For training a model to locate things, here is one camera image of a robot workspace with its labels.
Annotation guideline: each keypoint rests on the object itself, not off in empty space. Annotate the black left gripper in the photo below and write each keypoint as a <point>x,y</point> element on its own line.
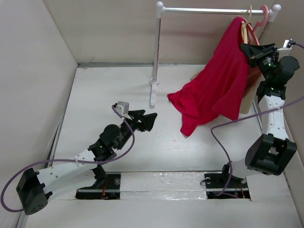
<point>145,121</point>

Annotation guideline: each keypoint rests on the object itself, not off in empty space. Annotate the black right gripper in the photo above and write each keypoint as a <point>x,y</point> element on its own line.
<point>256,52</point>

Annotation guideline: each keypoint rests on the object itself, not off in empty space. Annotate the beige plastic hanger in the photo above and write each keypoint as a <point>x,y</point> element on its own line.
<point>247,32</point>

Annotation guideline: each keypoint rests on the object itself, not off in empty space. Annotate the red t shirt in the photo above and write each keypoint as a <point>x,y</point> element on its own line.
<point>227,52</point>

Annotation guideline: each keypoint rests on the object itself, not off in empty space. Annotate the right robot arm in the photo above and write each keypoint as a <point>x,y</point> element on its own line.
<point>273,150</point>

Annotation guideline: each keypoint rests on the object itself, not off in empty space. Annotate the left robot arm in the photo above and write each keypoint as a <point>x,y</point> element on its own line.
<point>36,188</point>

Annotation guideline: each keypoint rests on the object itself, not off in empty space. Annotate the beige t shirt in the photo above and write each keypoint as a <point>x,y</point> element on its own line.
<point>247,99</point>

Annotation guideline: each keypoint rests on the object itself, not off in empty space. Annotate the pink plastic hanger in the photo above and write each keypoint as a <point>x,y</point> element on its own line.
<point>261,23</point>

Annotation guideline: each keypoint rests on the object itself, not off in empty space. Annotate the white clothes rack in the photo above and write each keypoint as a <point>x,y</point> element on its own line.
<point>161,9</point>

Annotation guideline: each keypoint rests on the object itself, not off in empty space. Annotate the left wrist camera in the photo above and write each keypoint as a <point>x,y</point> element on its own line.
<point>121,108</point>

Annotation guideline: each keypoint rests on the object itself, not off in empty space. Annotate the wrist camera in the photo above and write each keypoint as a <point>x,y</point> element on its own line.
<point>287,45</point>
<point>121,108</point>

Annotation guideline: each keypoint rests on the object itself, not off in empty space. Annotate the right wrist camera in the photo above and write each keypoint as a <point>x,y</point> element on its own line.
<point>287,45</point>

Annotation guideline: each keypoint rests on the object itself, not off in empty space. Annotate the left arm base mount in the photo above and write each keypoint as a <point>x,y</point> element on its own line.
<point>105,187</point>

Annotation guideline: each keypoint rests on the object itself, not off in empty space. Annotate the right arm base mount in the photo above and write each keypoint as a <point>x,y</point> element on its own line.
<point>219,186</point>

